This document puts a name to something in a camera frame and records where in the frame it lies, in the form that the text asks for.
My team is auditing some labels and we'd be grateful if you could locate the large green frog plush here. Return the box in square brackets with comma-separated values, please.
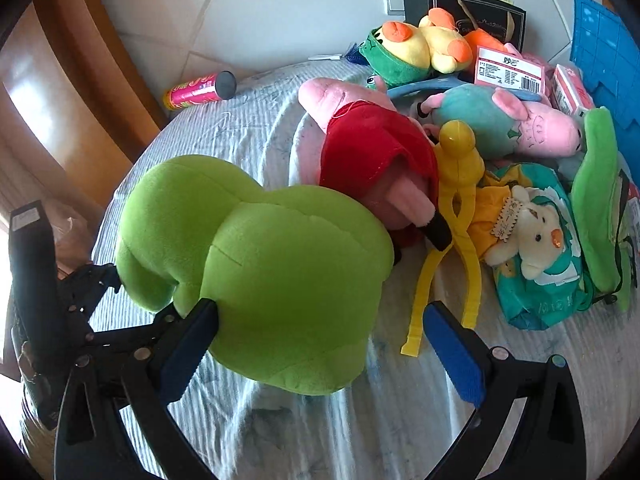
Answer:
[115, 155, 394, 396]

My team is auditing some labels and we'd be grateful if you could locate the green wet wipes pack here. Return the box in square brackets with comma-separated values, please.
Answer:
[469, 162, 592, 330]

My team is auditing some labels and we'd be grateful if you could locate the white teddy bear plush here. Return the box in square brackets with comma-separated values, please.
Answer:
[482, 185, 564, 281]

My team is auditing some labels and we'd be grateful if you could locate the green plush backpack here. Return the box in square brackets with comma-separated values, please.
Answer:
[570, 107, 634, 312]

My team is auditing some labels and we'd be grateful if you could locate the yellow duck tongs toy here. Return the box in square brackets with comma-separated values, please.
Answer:
[400, 120, 485, 358]

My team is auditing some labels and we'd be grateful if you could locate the teal shirt pig plush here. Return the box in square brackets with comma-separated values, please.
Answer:
[416, 84, 582, 159]

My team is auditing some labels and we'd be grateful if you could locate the red dress pig plush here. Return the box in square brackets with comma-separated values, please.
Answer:
[298, 76, 452, 250]

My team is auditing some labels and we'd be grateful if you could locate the pink cylindrical can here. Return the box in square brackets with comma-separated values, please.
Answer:
[163, 70, 238, 110]

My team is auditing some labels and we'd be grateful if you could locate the pink white carton box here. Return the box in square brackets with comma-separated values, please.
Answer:
[551, 65, 594, 119]

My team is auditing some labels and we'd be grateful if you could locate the white barcode medicine box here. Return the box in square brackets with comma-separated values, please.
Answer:
[474, 48, 546, 96]

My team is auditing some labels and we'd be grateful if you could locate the yellow duck plush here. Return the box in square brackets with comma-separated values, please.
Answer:
[359, 8, 473, 88]

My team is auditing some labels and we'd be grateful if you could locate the orange plush toy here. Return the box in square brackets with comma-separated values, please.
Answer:
[464, 28, 508, 53]

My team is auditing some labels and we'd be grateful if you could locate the blue plastic crate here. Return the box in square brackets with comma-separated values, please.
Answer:
[570, 0, 640, 181]

